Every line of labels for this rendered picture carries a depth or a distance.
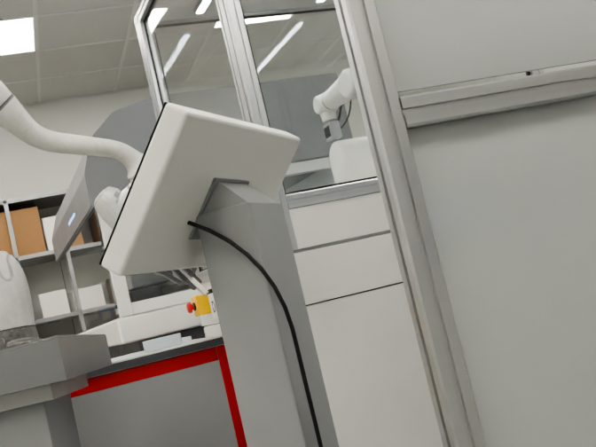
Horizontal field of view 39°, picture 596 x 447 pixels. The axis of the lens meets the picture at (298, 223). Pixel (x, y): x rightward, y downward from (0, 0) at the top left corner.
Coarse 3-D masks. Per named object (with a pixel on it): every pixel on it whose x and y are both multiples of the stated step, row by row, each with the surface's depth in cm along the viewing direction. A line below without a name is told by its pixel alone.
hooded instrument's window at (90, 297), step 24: (96, 216) 338; (96, 240) 349; (72, 264) 444; (96, 264) 362; (72, 288) 465; (96, 288) 376; (144, 288) 337; (168, 288) 341; (72, 312) 488; (96, 312) 391
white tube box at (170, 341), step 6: (168, 336) 278; (174, 336) 278; (180, 336) 282; (144, 342) 277; (150, 342) 277; (156, 342) 278; (162, 342) 278; (168, 342) 278; (174, 342) 278; (180, 342) 278; (144, 348) 277; (150, 348) 277; (156, 348) 277; (162, 348) 278
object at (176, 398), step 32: (160, 352) 264; (192, 352) 269; (224, 352) 272; (96, 384) 257; (128, 384) 260; (160, 384) 264; (192, 384) 267; (224, 384) 271; (96, 416) 255; (128, 416) 259; (160, 416) 262; (192, 416) 266; (224, 416) 269
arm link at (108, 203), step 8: (104, 192) 252; (112, 192) 253; (120, 192) 254; (96, 200) 253; (104, 200) 252; (112, 200) 252; (120, 200) 252; (96, 208) 254; (104, 208) 252; (112, 208) 251; (120, 208) 251; (104, 216) 253; (112, 216) 252; (112, 224) 253
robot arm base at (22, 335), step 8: (16, 328) 212; (24, 328) 214; (32, 328) 217; (0, 336) 210; (8, 336) 211; (16, 336) 212; (24, 336) 213; (32, 336) 215; (0, 344) 209; (8, 344) 210; (16, 344) 209
